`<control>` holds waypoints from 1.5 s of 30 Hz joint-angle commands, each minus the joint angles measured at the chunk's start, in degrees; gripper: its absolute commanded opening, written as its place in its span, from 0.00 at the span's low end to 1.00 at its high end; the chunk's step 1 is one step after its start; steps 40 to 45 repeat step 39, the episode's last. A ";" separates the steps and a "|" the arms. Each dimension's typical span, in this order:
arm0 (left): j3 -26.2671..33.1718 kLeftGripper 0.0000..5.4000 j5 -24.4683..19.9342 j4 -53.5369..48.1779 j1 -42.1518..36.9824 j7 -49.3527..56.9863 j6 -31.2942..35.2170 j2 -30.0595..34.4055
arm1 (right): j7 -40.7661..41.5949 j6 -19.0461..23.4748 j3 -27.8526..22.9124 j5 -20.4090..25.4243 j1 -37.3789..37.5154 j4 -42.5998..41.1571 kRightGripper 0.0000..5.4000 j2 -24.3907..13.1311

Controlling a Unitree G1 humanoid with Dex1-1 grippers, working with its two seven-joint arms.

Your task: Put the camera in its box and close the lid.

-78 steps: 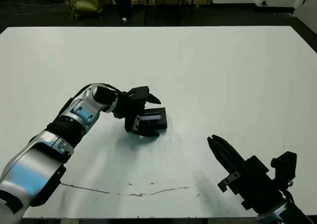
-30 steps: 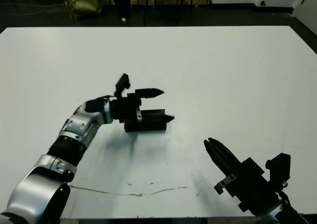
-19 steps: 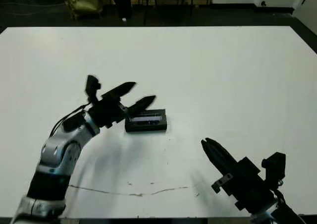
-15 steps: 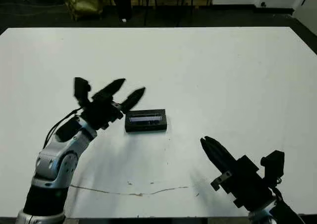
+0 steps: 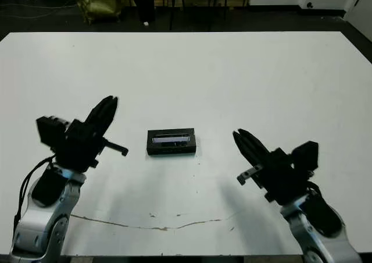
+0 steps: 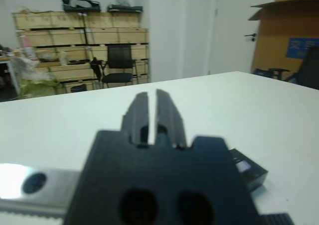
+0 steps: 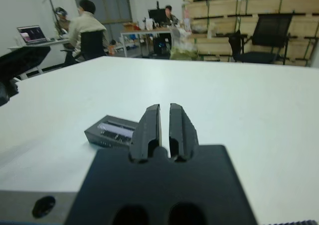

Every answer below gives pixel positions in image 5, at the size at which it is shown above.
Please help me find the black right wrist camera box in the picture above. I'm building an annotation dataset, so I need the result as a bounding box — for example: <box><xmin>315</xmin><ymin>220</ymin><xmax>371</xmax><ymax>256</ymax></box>
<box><xmin>290</xmin><ymin>140</ymin><xmax>320</xmax><ymax>172</ymax></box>

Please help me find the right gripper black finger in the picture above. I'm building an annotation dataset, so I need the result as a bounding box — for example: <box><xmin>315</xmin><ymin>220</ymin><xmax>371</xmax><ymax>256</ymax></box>
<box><xmin>237</xmin><ymin>128</ymin><xmax>273</xmax><ymax>166</ymax></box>
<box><xmin>232</xmin><ymin>131</ymin><xmax>264</xmax><ymax>170</ymax></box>

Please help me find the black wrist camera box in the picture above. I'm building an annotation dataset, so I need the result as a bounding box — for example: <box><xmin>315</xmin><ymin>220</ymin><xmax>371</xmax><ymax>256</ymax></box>
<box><xmin>290</xmin><ymin>140</ymin><xmax>320</xmax><ymax>172</ymax></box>
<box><xmin>36</xmin><ymin>116</ymin><xmax>69</xmax><ymax>146</ymax></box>

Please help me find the yellow plastic bag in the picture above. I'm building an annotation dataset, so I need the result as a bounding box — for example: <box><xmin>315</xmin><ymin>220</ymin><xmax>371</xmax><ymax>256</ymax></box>
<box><xmin>74</xmin><ymin>0</ymin><xmax>124</xmax><ymax>24</ymax></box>

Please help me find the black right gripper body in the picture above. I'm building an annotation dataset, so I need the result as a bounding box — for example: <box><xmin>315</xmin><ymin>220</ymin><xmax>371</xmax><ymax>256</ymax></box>
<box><xmin>237</xmin><ymin>148</ymin><xmax>313</xmax><ymax>206</ymax></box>

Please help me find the black box lid with print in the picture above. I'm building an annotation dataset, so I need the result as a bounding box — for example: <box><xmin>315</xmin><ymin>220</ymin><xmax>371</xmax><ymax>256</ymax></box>
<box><xmin>146</xmin><ymin>126</ymin><xmax>196</xmax><ymax>155</ymax></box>

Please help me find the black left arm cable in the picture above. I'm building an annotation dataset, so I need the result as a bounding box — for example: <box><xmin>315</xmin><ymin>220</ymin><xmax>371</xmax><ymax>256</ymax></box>
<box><xmin>13</xmin><ymin>155</ymin><xmax>58</xmax><ymax>229</ymax></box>

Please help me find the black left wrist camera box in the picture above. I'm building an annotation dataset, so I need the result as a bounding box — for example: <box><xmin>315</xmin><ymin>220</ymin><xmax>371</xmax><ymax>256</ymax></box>
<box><xmin>36</xmin><ymin>116</ymin><xmax>69</xmax><ymax>146</ymax></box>

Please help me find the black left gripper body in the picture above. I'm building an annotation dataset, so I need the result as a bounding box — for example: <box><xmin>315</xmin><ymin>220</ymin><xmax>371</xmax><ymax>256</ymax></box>
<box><xmin>49</xmin><ymin>116</ymin><xmax>130</xmax><ymax>173</ymax></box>

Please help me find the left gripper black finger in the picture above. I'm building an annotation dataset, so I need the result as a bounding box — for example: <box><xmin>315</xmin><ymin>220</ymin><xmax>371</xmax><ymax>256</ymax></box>
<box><xmin>84</xmin><ymin>95</ymin><xmax>114</xmax><ymax>132</ymax></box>
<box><xmin>97</xmin><ymin>97</ymin><xmax>119</xmax><ymax>137</ymax></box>

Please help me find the white door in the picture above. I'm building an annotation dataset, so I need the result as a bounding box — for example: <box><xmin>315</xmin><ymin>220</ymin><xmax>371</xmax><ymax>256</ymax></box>
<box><xmin>345</xmin><ymin>0</ymin><xmax>372</xmax><ymax>35</ymax></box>

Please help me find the thin pale floor cable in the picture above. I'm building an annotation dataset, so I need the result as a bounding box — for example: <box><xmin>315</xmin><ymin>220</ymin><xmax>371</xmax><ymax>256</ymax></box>
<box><xmin>0</xmin><ymin>0</ymin><xmax>78</xmax><ymax>19</ymax></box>

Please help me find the black waste bin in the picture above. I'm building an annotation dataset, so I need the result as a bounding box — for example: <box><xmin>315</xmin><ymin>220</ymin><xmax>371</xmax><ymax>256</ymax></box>
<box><xmin>133</xmin><ymin>0</ymin><xmax>156</xmax><ymax>23</ymax></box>

